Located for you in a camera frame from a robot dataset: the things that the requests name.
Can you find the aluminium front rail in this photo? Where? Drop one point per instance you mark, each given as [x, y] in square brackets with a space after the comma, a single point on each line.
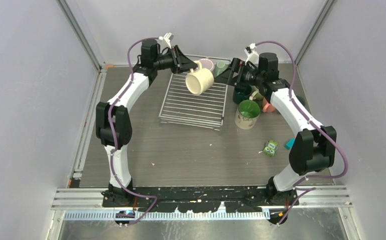
[85, 204]

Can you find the light green mug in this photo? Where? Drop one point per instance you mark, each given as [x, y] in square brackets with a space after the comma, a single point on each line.
[255, 94]

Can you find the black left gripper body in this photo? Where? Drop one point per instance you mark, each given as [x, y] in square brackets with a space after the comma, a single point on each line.
[175, 65]

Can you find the salmon pink mug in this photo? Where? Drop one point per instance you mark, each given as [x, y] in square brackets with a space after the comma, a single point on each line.
[267, 107]

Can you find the green toy monster block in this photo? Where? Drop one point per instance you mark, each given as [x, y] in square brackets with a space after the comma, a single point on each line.
[270, 148]

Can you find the small sage green cup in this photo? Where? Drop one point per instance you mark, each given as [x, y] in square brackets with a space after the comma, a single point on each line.
[219, 67]

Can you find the dark teal mug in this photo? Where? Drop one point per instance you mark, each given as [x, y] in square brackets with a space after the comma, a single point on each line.
[241, 93]

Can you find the cream mug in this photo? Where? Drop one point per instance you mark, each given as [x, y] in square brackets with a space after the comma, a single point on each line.
[247, 114]
[198, 80]

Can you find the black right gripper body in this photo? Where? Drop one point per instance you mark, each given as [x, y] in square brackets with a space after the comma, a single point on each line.
[247, 75]

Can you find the metal wire dish rack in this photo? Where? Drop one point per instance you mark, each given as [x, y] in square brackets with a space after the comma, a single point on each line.
[181, 107]

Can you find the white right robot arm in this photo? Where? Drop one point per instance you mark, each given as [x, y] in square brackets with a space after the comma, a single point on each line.
[313, 149]

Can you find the teal toy block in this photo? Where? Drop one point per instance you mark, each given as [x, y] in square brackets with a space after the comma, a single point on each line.
[288, 145]

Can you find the cream mug back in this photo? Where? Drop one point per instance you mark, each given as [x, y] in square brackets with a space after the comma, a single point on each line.
[198, 80]

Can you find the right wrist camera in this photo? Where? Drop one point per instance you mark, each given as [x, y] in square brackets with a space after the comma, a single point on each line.
[252, 54]

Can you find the mauve pink mug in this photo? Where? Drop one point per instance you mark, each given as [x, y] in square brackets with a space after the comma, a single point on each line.
[207, 64]

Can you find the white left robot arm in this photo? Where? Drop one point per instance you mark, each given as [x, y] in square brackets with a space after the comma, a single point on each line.
[113, 123]

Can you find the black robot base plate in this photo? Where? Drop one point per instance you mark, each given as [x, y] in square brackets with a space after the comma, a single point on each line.
[198, 199]

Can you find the cream mug front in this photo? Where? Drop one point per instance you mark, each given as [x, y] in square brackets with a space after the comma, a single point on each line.
[247, 114]

